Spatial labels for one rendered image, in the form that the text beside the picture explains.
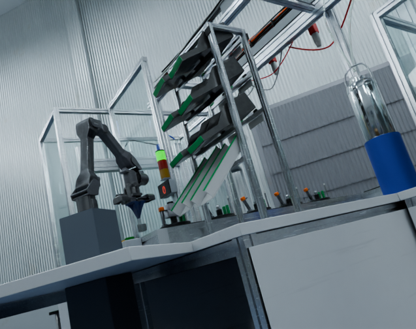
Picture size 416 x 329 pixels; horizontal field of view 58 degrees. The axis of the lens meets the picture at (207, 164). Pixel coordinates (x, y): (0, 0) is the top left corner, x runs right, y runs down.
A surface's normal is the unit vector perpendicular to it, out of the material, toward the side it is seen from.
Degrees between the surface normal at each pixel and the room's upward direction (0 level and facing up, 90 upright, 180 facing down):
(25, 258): 90
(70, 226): 90
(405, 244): 90
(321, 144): 90
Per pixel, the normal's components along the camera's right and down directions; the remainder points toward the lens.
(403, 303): 0.53, -0.35
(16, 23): -0.33, -0.17
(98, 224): 0.91, -0.31
